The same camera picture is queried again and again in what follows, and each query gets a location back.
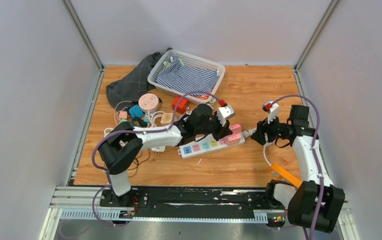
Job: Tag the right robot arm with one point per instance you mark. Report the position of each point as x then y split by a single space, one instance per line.
315 203

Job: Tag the dark green dragon cube plug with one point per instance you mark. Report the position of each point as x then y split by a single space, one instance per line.
138 122

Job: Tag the white long power strip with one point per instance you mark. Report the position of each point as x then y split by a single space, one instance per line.
205 146

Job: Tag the round pink power socket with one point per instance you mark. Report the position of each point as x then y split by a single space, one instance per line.
149 102

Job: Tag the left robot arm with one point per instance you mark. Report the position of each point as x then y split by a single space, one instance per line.
119 148

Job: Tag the orange power strip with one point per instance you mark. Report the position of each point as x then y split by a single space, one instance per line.
283 175

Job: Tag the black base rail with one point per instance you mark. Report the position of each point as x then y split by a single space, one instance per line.
192 202

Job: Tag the beige cube plug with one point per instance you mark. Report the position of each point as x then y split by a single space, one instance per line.
166 119

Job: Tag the red cube plug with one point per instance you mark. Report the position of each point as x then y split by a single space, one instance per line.
180 105

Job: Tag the blue cube plug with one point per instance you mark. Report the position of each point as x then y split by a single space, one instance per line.
136 112

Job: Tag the white cube plug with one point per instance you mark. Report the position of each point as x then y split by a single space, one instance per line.
159 149

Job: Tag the blue striped cloth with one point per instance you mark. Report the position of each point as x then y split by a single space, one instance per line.
177 76

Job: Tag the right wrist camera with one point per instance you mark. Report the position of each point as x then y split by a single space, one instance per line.
272 109

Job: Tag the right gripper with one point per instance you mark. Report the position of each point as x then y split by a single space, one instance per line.
263 127

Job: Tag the small pink plug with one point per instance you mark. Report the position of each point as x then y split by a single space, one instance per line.
122 114

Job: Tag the light pink cube plug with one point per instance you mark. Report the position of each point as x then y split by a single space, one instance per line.
233 139

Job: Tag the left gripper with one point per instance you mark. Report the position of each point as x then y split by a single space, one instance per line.
222 132

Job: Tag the dark grey checked cloth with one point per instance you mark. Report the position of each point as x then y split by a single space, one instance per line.
134 83

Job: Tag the white plastic basket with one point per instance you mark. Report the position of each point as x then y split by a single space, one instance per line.
189 60

